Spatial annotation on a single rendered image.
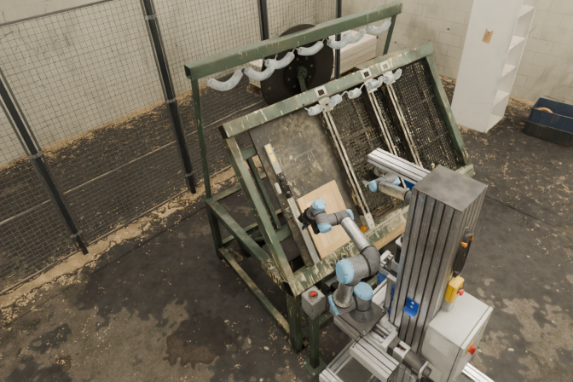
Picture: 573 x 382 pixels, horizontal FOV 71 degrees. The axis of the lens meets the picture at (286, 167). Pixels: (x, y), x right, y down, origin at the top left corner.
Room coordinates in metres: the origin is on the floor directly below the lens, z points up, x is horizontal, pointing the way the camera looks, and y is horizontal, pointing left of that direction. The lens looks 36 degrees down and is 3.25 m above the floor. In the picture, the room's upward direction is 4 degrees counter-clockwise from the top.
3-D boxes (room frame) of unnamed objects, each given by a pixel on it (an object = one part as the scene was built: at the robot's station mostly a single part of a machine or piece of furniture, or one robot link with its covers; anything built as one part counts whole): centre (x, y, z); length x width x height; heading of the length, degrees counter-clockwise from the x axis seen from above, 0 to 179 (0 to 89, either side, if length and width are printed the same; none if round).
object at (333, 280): (1.98, -0.45, 0.69); 0.50 x 0.14 x 0.24; 125
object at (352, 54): (7.32, -0.67, 0.28); 2.45 x 1.03 x 0.56; 132
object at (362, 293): (1.45, -0.39, 1.20); 0.13 x 0.12 x 0.14; 106
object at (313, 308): (1.68, -0.13, 0.84); 0.12 x 0.12 x 0.18; 35
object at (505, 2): (5.34, -2.96, 1.03); 0.61 x 0.58 x 2.05; 132
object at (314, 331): (1.68, -0.12, 0.37); 0.06 x 0.06 x 0.75; 35
